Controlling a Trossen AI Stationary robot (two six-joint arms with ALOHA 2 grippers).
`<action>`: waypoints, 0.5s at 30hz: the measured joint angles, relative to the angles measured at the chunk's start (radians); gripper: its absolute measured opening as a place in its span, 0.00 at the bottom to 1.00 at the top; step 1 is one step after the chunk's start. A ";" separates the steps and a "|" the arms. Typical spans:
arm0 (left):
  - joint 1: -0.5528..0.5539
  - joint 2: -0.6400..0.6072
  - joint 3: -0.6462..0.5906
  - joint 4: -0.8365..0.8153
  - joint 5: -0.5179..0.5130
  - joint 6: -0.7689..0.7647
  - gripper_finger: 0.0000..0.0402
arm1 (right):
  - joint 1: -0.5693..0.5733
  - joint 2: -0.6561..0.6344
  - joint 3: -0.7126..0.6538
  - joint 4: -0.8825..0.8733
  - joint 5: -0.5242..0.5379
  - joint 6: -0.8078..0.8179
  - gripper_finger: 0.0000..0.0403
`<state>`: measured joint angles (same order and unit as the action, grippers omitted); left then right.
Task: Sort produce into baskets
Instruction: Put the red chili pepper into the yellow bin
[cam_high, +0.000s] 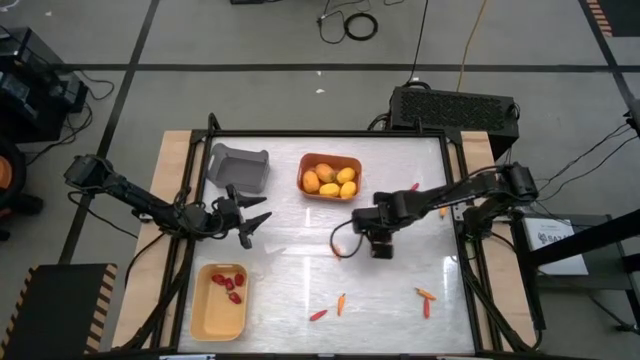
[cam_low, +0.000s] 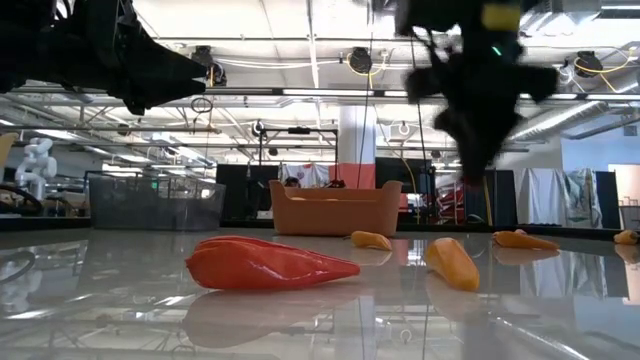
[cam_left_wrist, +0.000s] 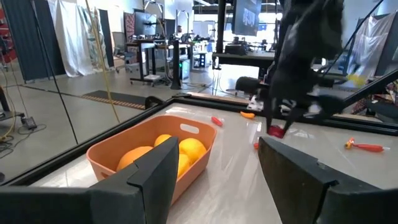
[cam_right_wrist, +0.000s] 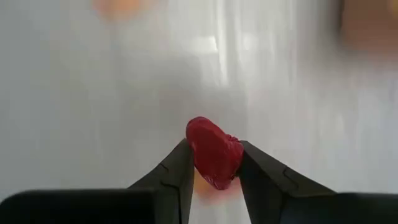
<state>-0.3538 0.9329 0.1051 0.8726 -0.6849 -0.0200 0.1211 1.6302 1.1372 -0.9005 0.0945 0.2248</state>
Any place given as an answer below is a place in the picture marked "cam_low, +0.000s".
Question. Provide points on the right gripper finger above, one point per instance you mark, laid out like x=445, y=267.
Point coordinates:
x=490, y=135
x=462, y=135

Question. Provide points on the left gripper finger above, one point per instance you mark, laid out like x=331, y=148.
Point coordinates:
x=160, y=95
x=155, y=62

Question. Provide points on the clear plastic bin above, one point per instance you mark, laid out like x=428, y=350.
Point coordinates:
x=150, y=205

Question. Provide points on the long orange toy pepper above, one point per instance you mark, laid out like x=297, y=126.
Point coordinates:
x=372, y=241
x=530, y=242
x=452, y=265

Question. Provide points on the yellow item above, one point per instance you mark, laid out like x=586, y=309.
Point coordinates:
x=629, y=237

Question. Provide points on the long red-orange toy pepper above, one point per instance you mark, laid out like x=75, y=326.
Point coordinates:
x=270, y=265

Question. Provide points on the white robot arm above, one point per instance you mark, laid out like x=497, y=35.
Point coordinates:
x=35, y=165

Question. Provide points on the black partition panel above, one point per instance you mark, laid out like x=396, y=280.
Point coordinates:
x=502, y=200
x=607, y=200
x=235, y=190

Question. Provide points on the red fabric item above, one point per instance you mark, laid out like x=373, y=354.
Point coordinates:
x=450, y=202

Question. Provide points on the small yellow tag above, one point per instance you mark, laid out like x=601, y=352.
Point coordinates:
x=501, y=16

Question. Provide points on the white hanging cloth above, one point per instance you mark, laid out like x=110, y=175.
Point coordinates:
x=537, y=195

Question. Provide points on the white and orange pillar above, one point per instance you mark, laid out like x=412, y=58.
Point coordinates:
x=357, y=145

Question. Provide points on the patterned hanging cloth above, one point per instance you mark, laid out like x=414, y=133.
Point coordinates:
x=582, y=197

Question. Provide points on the tan curved panel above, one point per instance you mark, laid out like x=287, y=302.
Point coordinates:
x=6, y=147

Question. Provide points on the orange plastic basket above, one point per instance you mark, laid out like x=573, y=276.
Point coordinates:
x=335, y=215

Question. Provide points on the white printed banner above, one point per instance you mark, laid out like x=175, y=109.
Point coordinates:
x=310, y=174

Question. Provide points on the person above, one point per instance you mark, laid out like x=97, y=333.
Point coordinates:
x=292, y=182

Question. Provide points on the black rig frame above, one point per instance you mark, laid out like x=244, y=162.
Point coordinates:
x=299, y=130

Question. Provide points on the black metal table frame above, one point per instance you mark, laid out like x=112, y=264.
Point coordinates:
x=50, y=223

